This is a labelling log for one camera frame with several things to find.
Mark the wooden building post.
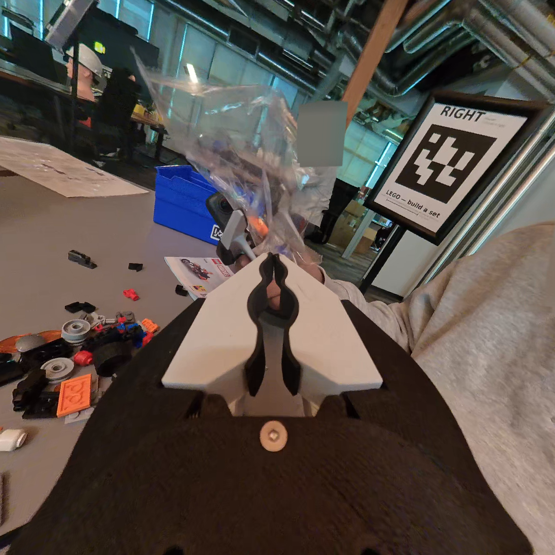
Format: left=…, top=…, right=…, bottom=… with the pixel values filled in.
left=343, top=0, right=409, bottom=127

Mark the stack of cardboard boxes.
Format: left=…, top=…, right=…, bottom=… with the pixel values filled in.
left=334, top=200, right=379, bottom=259

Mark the clear plastic bag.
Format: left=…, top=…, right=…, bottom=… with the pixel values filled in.
left=130, top=47, right=335, bottom=266
left=299, top=167, right=340, bottom=243

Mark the person's right forearm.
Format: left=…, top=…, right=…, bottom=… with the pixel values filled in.
left=319, top=265, right=419, bottom=354

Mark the lego instruction booklet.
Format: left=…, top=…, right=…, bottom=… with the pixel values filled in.
left=164, top=256, right=238, bottom=300

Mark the large black screen panel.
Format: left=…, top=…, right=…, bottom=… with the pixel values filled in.
left=74, top=8, right=160, bottom=76

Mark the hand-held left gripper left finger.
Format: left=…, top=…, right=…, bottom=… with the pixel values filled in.
left=161, top=252, right=277, bottom=417

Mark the mannequin head with white helmet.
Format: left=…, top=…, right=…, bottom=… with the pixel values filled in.
left=64, top=43, right=105, bottom=102

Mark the laminated instruction sheet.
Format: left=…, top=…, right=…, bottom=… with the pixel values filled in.
left=0, top=136, right=150, bottom=198

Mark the person's right hand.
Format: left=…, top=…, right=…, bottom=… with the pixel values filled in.
left=265, top=254, right=326, bottom=311

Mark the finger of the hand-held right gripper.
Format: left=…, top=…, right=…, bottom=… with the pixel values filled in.
left=220, top=209, right=259, bottom=262

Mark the silver ventilation duct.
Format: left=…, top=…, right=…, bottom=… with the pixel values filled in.
left=377, top=0, right=555, bottom=111

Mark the blue plastic bin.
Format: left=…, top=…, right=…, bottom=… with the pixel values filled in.
left=153, top=165, right=227, bottom=245

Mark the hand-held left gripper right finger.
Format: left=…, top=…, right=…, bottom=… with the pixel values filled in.
left=277, top=255, right=383, bottom=417

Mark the white round lego brick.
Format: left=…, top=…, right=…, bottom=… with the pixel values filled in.
left=0, top=428, right=27, bottom=452

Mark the black framed marker sign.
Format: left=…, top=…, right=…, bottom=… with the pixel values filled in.
left=363, top=90, right=552, bottom=246

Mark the pile of lego pieces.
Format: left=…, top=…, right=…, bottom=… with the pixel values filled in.
left=0, top=301, right=159, bottom=423

